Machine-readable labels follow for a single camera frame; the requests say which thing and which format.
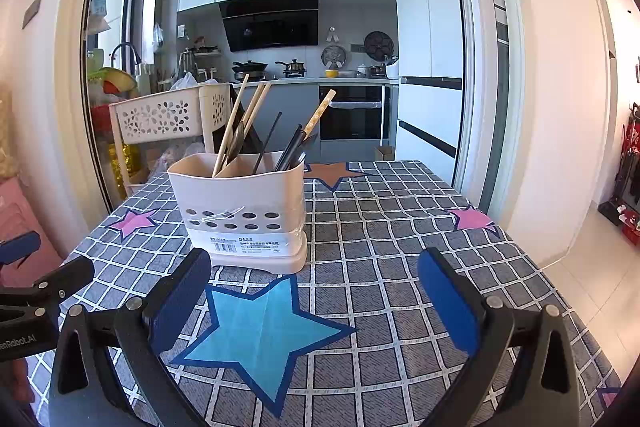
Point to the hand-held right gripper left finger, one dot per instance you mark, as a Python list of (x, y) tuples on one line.
[(180, 302)]

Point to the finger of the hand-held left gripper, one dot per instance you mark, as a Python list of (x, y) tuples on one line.
[(20, 247), (70, 274)]

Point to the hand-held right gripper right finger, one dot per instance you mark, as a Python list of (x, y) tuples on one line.
[(447, 302)]

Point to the white utensil holder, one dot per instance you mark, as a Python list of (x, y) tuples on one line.
[(240, 197)]

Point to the patterned chopstick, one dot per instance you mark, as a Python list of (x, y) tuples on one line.
[(320, 112)]

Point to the person's left hand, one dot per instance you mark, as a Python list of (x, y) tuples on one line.
[(15, 379)]

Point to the grey checked tablecloth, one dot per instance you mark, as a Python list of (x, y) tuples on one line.
[(375, 247)]

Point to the bag of round snacks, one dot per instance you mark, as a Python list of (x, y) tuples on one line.
[(7, 132)]

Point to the yellow oil bottle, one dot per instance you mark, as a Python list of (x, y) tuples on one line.
[(125, 167)]

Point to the clear plastic bag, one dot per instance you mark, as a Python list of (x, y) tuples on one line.
[(170, 159)]

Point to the red container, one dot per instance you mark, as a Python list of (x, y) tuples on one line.
[(100, 122)]

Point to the cardboard box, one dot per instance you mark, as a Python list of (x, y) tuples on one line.
[(385, 154)]

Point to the white flower-cutout storage cart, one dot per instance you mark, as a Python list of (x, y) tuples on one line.
[(155, 117)]

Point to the yellow basin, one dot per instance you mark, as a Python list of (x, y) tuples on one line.
[(117, 79)]

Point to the black built-in oven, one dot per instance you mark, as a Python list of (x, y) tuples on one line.
[(350, 122)]

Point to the red and black rack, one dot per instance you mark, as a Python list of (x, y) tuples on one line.
[(625, 187)]

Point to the grey kitchen counter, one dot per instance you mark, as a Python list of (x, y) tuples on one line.
[(295, 117)]

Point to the white plastic bag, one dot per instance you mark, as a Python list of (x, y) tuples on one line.
[(190, 82)]

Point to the kitchen faucet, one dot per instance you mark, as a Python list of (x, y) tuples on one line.
[(120, 48)]

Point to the white kettle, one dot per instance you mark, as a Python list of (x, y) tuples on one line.
[(392, 69)]

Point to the white shelf rack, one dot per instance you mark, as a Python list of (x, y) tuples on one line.
[(207, 64)]

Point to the black frying pan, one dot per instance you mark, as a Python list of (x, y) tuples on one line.
[(250, 68)]

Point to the white hanging bag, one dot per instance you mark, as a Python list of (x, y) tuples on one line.
[(158, 36)]

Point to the yellow bowl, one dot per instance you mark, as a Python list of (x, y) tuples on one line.
[(333, 74)]

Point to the steel cooking pot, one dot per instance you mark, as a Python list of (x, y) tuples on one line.
[(292, 69)]

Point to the dark round pan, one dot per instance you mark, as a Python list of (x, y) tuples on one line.
[(376, 43)]

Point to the white fridge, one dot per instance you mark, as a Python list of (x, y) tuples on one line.
[(425, 32)]

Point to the round steel plate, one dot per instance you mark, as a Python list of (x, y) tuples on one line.
[(332, 56)]

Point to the sliding door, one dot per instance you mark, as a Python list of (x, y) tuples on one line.
[(492, 32)]

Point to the black range hood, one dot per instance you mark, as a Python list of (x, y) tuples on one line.
[(272, 24)]

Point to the grey wall switch plate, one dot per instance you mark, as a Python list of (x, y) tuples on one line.
[(35, 9)]

